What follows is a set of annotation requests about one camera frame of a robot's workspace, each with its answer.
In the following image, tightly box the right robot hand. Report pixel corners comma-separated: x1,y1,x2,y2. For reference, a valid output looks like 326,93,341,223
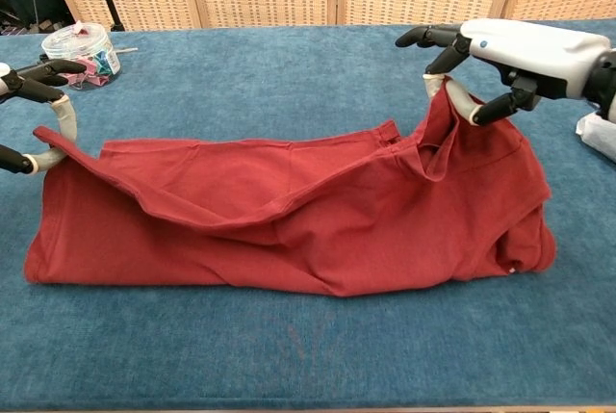
395,17,611,126

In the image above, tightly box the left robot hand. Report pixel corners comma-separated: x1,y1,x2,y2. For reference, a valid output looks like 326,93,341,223
0,59,88,176

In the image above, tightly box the red T-shirt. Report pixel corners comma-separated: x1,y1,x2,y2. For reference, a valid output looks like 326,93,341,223
22,74,559,297

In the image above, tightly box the clear jar of binder clips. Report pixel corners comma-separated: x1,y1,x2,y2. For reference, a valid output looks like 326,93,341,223
40,22,122,91

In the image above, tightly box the blue carpet table cover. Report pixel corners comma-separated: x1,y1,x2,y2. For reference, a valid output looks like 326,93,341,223
0,19,616,409

